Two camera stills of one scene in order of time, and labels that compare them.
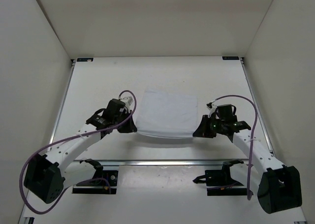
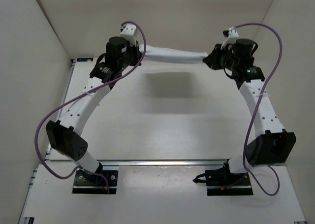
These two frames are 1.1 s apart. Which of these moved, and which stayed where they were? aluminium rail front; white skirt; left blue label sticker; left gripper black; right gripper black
Moved: white skirt; left gripper black; right gripper black
Stayed: aluminium rail front; left blue label sticker
